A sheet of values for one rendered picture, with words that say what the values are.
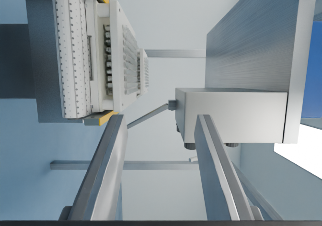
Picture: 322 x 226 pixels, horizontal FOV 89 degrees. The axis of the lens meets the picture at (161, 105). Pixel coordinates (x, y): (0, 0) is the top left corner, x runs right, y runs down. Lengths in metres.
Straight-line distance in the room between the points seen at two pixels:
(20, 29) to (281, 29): 0.63
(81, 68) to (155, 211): 4.70
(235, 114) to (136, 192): 4.40
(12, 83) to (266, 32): 0.67
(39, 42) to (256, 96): 0.45
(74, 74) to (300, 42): 0.44
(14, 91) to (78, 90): 0.26
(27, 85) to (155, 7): 3.73
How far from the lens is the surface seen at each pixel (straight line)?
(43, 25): 0.45
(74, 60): 0.38
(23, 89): 0.60
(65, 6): 0.40
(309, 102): 0.47
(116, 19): 0.41
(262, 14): 0.52
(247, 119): 0.37
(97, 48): 0.41
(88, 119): 0.38
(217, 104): 0.34
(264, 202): 1.30
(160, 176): 4.40
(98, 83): 0.41
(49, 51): 0.43
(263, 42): 0.49
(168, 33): 3.96
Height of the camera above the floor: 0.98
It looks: level
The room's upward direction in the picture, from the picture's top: 90 degrees clockwise
